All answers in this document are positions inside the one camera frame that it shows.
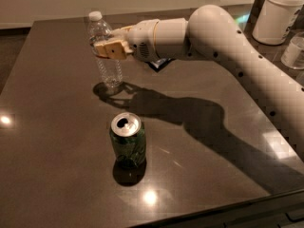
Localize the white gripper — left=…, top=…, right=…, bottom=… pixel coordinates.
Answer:
left=94, top=19, right=159, bottom=62

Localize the clear plastic water bottle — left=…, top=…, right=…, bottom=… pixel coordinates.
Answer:
left=87, top=10, right=123, bottom=88

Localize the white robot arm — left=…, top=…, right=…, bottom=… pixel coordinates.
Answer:
left=93, top=5, right=304, bottom=160

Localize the blue Kettle chips bag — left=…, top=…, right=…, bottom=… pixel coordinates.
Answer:
left=147, top=59, right=173, bottom=72

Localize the green soda can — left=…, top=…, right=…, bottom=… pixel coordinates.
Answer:
left=109, top=112, right=146, bottom=169

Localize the white lidded canister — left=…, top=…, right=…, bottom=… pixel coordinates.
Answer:
left=252, top=0, right=304, bottom=46

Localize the clear glass cup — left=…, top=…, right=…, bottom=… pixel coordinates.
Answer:
left=281, top=32, right=304, bottom=70

